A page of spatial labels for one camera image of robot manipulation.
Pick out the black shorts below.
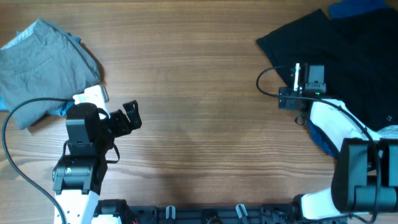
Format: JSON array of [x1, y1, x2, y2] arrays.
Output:
[[256, 8, 397, 131]]

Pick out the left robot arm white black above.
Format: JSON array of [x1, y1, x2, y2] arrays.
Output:
[[52, 101, 142, 223]]

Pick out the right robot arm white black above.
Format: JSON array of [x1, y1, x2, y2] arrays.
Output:
[[278, 63, 397, 222]]

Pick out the grey folded shorts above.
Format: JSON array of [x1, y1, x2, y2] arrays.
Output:
[[1, 19, 101, 129]]

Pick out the dark blue garment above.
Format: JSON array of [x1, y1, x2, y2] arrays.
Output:
[[308, 0, 388, 158]]

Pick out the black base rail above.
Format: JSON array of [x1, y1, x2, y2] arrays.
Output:
[[93, 198, 343, 224]]

